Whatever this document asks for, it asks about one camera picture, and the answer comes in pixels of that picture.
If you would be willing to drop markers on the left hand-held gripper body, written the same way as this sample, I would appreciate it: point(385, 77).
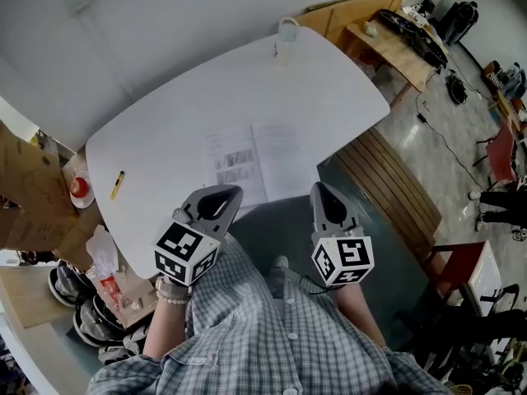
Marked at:
point(181, 241)

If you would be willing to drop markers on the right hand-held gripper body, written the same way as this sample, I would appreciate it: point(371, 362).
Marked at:
point(350, 257)

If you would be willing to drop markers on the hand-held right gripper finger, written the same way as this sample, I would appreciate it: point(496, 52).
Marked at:
point(317, 212)
point(350, 214)

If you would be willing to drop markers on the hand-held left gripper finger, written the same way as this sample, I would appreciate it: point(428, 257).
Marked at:
point(193, 198)
point(232, 214)

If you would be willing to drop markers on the printed paper booklet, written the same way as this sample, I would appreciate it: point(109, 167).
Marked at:
point(280, 159)

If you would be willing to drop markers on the person's right forearm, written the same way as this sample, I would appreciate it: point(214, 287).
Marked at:
point(358, 319)

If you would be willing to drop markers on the person's left forearm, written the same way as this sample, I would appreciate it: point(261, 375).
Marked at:
point(164, 331)

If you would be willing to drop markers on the cardboard boxes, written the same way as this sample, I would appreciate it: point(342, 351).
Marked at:
point(33, 196)

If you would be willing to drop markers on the silver wristwatch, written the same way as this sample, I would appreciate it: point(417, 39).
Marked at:
point(171, 288)

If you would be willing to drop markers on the slatted wooden bench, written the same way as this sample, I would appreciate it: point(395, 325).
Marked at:
point(391, 187)

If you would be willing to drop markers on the person's right shoe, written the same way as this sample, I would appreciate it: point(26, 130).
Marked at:
point(280, 262)

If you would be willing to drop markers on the person's grey trousers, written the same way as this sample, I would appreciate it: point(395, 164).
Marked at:
point(280, 282)

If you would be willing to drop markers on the yellow utility knife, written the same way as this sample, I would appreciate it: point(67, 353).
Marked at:
point(117, 185)

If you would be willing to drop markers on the white plastic bag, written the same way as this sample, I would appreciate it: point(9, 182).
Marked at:
point(102, 251)

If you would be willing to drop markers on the red snack packet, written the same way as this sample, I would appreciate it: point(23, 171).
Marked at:
point(110, 289)

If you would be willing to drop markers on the brown wooden chair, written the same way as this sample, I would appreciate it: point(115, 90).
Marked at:
point(457, 266)

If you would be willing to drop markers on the red apple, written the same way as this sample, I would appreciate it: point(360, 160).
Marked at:
point(79, 186)

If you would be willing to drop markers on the pile of grey black headsets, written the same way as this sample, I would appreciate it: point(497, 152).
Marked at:
point(103, 327)

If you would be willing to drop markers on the black power adapter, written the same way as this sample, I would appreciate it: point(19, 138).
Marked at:
point(422, 118)

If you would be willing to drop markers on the black office chair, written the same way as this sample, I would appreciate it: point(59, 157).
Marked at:
point(453, 331)

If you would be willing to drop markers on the white side table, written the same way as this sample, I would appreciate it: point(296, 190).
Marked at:
point(486, 278)

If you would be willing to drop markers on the light wooden shelf board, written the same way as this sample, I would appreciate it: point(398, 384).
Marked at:
point(29, 294)

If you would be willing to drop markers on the red chair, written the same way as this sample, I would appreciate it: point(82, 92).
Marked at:
point(500, 154)

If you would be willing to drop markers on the light wooden table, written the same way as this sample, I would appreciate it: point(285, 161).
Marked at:
point(391, 52)

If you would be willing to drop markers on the white curved desk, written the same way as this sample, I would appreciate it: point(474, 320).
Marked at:
point(37, 352)

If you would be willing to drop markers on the wooden partition board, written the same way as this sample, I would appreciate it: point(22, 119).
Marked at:
point(341, 12)

